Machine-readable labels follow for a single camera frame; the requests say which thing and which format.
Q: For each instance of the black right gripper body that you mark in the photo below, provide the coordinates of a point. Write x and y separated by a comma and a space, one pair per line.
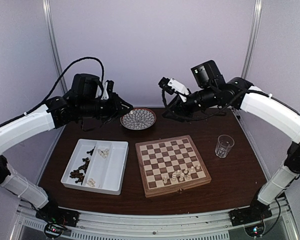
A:
208, 98

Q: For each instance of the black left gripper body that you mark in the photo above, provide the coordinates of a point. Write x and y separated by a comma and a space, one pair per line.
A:
89, 108

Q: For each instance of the white chess king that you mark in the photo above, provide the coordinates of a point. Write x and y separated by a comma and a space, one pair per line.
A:
174, 178

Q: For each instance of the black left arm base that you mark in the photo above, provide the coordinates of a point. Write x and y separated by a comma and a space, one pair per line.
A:
57, 219

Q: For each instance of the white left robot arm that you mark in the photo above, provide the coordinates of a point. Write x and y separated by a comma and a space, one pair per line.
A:
52, 113

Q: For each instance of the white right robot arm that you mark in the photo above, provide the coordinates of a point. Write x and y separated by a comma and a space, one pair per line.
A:
241, 95

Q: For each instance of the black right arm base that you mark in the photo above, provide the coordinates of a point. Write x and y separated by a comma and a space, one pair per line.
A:
251, 218

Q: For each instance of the pile of dark chess pieces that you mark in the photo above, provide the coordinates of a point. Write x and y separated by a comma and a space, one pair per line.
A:
79, 173

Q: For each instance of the pile of white chess pieces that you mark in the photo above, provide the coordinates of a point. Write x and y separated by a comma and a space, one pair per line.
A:
90, 182

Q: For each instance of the wooden chess board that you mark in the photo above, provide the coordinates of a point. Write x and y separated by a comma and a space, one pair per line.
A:
159, 158

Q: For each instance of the clear drinking glass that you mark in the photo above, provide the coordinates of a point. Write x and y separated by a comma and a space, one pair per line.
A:
224, 145

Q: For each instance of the floral patterned ceramic plate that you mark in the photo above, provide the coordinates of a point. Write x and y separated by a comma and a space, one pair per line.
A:
142, 119

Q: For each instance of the white compartment tray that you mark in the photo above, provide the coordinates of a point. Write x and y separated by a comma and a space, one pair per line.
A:
107, 173

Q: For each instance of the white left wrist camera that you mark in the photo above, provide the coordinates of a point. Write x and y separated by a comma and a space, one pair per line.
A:
107, 89

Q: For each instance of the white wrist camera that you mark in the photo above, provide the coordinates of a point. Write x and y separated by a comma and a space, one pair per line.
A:
172, 86
107, 89

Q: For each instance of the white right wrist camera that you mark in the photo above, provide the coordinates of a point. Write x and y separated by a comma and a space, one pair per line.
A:
172, 86

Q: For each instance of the aluminium corner post right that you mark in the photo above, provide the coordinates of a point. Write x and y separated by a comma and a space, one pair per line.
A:
253, 35

